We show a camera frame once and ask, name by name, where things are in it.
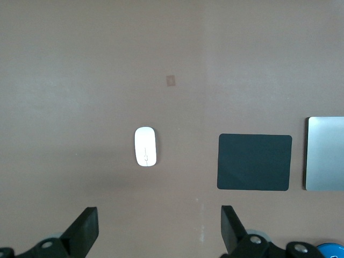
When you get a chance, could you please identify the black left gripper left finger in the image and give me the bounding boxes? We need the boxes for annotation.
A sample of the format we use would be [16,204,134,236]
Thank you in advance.
[0,206,99,258]

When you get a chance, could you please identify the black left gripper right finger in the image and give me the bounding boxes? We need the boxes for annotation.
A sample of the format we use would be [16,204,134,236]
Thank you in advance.
[220,205,327,258]

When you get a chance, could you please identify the white computer mouse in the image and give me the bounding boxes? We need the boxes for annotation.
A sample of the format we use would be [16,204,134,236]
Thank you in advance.
[134,126,157,167]

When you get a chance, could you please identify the black mouse pad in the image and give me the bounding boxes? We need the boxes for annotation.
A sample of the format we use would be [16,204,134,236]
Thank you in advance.
[217,133,293,192]

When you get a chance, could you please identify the blue round object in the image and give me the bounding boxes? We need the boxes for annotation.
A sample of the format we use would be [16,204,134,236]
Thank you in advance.
[315,242,344,258]

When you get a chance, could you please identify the silver laptop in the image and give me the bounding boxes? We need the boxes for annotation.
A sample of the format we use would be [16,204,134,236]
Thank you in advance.
[305,116,344,192]

